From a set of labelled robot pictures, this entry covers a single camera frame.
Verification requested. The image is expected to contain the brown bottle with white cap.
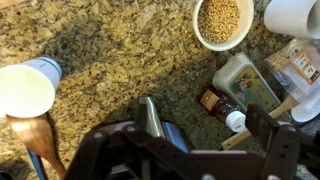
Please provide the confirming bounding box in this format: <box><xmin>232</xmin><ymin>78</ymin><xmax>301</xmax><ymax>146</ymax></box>
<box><xmin>198</xmin><ymin>86</ymin><xmax>248</xmax><ymax>134</ymax></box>

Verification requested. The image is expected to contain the white ceramic mug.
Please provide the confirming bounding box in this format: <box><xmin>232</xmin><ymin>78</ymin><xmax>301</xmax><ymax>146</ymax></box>
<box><xmin>263</xmin><ymin>0</ymin><xmax>320</xmax><ymax>40</ymax></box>

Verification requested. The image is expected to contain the light wooden spoon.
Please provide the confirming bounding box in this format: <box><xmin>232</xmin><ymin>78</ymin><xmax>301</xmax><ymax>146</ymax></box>
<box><xmin>221</xmin><ymin>95</ymin><xmax>300</xmax><ymax>151</ymax></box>

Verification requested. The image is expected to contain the clear plastic bag of grains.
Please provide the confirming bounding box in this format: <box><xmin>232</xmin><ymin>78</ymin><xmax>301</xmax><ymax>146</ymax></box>
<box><xmin>264</xmin><ymin>37</ymin><xmax>320</xmax><ymax>112</ymax></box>

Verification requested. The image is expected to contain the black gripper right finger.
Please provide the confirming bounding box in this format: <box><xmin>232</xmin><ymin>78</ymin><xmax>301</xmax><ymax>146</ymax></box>
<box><xmin>245</xmin><ymin>102</ymin><xmax>285</xmax><ymax>153</ymax></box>

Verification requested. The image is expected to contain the white bowl with grains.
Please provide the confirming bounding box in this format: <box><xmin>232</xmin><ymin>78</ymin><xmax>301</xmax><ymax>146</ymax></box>
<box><xmin>192</xmin><ymin>0</ymin><xmax>255</xmax><ymax>53</ymax></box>

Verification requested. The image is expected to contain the empty white bowl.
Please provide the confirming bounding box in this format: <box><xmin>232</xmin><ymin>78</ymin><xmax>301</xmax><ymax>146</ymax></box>
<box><xmin>290</xmin><ymin>99</ymin><xmax>320</xmax><ymax>124</ymax></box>

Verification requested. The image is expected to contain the dark wooden spoon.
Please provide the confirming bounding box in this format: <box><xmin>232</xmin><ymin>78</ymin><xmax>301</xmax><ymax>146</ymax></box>
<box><xmin>5</xmin><ymin>113</ymin><xmax>68</xmax><ymax>180</ymax></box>

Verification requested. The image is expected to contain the egg carton with yellow label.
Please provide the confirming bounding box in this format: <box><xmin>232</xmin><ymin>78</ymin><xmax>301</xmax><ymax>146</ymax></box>
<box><xmin>211</xmin><ymin>52</ymin><xmax>293</xmax><ymax>123</ymax></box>

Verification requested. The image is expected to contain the white paper cup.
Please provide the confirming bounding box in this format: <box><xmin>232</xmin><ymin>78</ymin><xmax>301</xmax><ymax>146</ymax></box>
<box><xmin>0</xmin><ymin>56</ymin><xmax>64</xmax><ymax>120</ymax></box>

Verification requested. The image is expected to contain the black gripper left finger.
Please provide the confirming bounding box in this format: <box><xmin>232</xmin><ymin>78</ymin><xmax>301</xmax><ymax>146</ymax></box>
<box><xmin>135</xmin><ymin>95</ymin><xmax>167</xmax><ymax>139</ymax></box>

